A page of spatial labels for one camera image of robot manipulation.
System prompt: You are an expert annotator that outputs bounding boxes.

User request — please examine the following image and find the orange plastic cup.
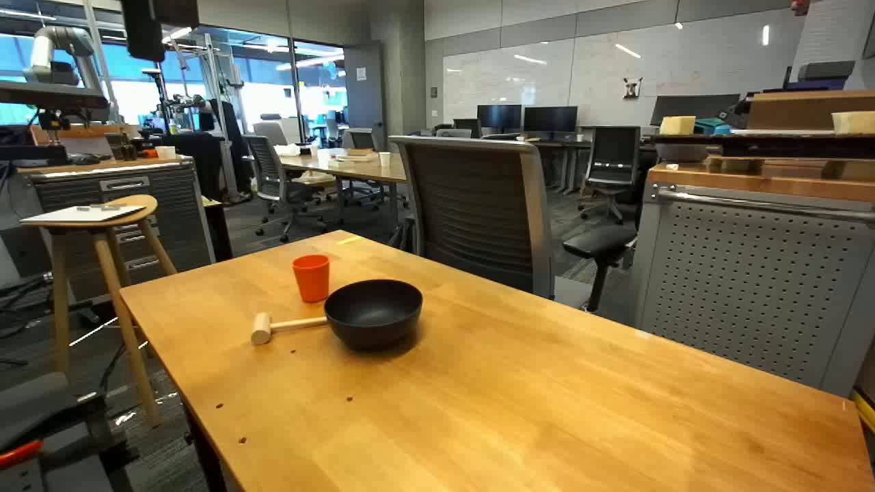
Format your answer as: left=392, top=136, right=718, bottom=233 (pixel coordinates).
left=290, top=254, right=330, bottom=306

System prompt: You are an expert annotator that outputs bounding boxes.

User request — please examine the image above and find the black bowl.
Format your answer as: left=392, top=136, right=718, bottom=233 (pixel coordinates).
left=321, top=275, right=427, bottom=356

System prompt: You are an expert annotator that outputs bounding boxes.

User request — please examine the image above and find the grey mesh office chair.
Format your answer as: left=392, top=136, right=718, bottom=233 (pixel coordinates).
left=388, top=133, right=558, bottom=300

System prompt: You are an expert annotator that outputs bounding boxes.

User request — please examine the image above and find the long wooden desk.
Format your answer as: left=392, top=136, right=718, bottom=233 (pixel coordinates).
left=269, top=144, right=409, bottom=186

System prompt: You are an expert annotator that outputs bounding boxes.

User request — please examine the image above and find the black computer monitor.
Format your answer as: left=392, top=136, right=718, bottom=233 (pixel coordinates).
left=522, top=104, right=578, bottom=138
left=475, top=100, right=525, bottom=138

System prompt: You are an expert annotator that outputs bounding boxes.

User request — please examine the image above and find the black stool seat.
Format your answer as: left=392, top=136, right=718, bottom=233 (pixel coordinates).
left=559, top=219, right=639, bottom=315

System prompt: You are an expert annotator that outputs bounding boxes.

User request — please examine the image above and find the light grey office chair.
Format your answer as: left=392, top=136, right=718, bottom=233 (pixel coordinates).
left=237, top=133, right=341, bottom=241

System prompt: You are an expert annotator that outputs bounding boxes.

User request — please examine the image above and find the wooden mallet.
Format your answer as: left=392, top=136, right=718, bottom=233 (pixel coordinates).
left=249, top=308, right=330, bottom=349

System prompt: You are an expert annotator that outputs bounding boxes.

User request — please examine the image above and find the black mesh office chair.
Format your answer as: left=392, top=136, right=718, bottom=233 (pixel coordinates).
left=577, top=123, right=641, bottom=222

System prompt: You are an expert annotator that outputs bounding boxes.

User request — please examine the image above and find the small yellow foam block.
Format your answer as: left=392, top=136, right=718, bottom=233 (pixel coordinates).
left=655, top=111, right=700, bottom=138

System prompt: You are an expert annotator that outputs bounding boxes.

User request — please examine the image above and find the dark flat screen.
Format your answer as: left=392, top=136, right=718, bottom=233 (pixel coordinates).
left=647, top=92, right=744, bottom=127

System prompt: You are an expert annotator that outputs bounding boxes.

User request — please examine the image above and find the wooden stool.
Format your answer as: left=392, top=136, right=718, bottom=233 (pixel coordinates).
left=36, top=192, right=181, bottom=427

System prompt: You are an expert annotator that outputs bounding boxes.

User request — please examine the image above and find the grey metal cabinet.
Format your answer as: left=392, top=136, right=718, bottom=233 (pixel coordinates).
left=16, top=155, right=217, bottom=286

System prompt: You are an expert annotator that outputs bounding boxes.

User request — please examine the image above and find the grey perforated cart panel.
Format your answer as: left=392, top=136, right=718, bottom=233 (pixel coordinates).
left=630, top=179, right=875, bottom=398

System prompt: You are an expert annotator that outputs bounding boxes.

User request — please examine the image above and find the white board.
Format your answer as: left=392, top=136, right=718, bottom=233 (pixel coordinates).
left=19, top=200, right=146, bottom=228

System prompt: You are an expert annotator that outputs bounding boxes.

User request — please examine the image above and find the black hanging box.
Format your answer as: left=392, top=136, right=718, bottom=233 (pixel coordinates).
left=120, top=0, right=167, bottom=66

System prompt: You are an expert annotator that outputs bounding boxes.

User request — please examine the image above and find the long yellow foam slab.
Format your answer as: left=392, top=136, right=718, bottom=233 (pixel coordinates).
left=829, top=110, right=875, bottom=136

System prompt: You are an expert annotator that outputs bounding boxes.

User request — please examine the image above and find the red handled tool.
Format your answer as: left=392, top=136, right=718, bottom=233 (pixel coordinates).
left=0, top=438, right=45, bottom=472

